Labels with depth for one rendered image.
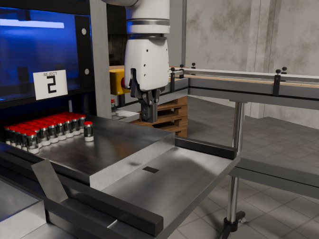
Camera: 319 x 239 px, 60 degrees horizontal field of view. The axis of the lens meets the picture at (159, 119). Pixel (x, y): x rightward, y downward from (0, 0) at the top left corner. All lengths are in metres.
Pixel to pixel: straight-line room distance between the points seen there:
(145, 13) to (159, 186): 0.31
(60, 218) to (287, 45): 4.11
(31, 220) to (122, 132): 0.39
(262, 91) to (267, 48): 2.95
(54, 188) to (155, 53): 0.30
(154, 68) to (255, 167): 1.02
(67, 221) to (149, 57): 0.32
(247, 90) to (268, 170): 0.40
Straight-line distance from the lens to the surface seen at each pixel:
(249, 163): 1.47
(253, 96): 1.35
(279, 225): 2.01
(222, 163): 0.58
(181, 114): 3.19
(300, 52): 4.22
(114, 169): 0.49
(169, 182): 0.49
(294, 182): 1.46
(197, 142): 0.62
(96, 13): 0.79
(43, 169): 0.46
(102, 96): 0.80
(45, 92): 0.69
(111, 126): 0.76
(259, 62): 4.28
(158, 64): 0.56
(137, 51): 0.53
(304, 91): 1.31
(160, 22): 0.54
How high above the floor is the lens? 1.12
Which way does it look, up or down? 16 degrees down
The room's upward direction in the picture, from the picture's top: straight up
